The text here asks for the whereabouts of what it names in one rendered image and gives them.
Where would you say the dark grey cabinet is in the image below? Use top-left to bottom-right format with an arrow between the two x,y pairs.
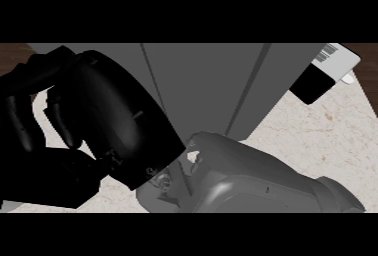
26,43 -> 329,143

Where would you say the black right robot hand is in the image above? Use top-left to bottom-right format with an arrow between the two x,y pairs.
0,45 -> 187,210

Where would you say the black wine bottle white label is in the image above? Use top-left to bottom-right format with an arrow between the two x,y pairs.
287,43 -> 363,106

